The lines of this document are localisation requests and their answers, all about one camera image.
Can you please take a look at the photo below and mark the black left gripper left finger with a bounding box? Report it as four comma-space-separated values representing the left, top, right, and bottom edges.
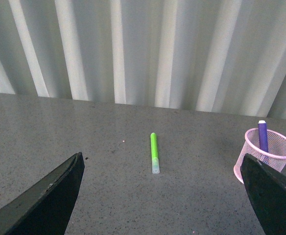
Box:
0, 152, 85, 235

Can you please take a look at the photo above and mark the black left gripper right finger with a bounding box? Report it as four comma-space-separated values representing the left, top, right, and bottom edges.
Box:
240, 154, 286, 235

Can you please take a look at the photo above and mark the purple pen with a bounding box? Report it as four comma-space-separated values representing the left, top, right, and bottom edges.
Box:
258, 120, 268, 152

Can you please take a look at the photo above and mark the pink mesh cup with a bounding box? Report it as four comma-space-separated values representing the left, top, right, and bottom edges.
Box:
234, 128, 286, 183

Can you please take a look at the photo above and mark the green pen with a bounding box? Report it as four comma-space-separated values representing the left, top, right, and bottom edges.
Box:
150, 133, 160, 174

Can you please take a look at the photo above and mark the white curtain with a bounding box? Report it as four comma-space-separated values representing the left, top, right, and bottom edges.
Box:
0, 0, 286, 119

